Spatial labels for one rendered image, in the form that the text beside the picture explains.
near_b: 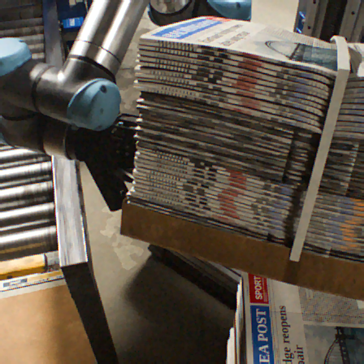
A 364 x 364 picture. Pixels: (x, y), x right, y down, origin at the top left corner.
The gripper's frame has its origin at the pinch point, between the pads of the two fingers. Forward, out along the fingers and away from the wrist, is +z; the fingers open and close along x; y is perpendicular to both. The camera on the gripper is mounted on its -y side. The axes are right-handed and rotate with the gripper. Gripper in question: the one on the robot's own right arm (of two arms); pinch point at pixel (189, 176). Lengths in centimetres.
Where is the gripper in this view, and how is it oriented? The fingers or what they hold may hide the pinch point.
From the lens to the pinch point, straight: 68.3
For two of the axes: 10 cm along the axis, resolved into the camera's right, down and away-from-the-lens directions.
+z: 9.5, 2.2, -2.2
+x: 2.9, -3.9, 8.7
